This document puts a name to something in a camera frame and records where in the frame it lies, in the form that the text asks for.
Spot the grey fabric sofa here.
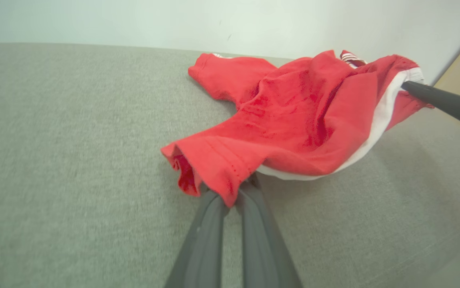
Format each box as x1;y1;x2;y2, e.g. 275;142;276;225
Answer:
0;42;460;288

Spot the red shorts white stripe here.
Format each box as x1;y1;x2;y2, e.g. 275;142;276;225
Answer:
160;49;435;208

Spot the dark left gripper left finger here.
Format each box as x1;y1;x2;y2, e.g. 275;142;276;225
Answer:
164;186;229;288

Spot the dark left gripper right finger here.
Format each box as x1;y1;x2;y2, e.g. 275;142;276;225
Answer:
236;174;303;288

